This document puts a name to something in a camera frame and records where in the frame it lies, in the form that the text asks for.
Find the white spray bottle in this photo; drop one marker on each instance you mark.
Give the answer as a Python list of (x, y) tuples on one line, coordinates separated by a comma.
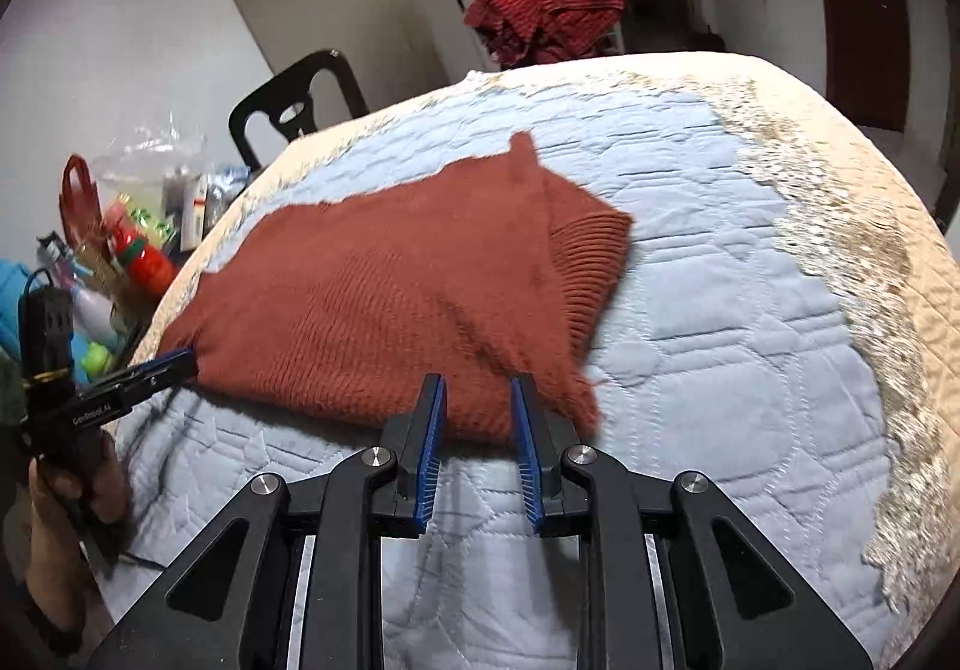
[(93, 310)]

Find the rust red knit sweater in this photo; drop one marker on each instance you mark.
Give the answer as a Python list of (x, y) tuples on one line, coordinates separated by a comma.
[(492, 267)]

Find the person's left hand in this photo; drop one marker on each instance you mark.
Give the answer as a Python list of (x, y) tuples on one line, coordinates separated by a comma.
[(54, 574)]

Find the white medicine box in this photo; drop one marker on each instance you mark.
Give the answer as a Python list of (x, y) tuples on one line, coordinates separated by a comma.
[(193, 212)]

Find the red plastic bag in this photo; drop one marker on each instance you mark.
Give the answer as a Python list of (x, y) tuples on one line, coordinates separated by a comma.
[(79, 207)]

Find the blue quilted table cover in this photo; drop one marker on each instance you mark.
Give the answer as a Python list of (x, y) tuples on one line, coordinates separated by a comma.
[(729, 346)]

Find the green small toy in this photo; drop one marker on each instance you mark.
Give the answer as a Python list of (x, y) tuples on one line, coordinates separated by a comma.
[(97, 361)]

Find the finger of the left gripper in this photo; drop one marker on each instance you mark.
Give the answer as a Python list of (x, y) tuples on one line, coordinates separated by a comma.
[(136, 384)]

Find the dark wooden chair left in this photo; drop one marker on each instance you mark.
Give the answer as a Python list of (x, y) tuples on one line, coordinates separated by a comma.
[(288, 104)]

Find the red thermos bottle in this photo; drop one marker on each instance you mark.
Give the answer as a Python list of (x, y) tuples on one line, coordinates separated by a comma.
[(146, 265)]

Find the clear plastic bag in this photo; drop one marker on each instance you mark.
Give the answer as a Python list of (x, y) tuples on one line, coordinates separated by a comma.
[(141, 160)]

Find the dark brown door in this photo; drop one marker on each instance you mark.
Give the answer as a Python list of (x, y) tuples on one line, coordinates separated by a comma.
[(868, 61)]

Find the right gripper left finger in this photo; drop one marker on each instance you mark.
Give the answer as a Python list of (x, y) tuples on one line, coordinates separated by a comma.
[(406, 501)]

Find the blue water bottle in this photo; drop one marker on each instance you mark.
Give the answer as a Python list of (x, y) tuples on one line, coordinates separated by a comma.
[(13, 279)]

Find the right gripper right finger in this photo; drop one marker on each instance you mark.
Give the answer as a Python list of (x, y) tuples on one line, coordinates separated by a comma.
[(554, 504)]

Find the red checkered cloth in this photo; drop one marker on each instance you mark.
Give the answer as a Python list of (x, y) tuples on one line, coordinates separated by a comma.
[(520, 33)]

